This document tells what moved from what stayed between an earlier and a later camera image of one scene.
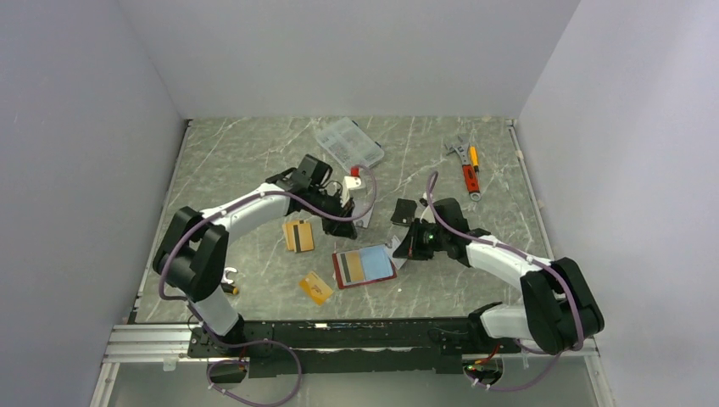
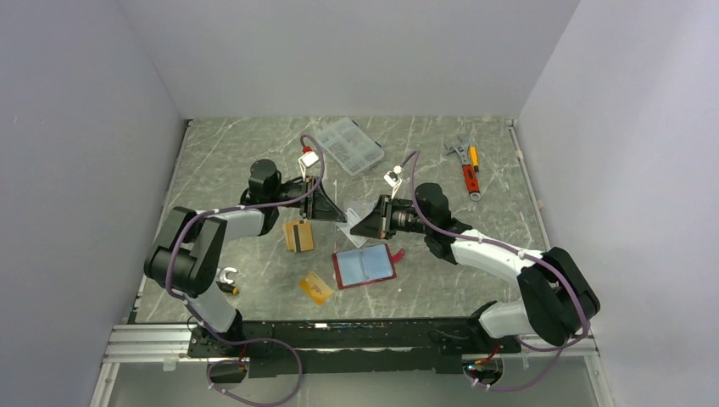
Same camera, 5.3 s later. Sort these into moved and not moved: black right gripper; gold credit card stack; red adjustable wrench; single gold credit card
Moved: black right gripper
Not moved: single gold credit card; gold credit card stack; red adjustable wrench
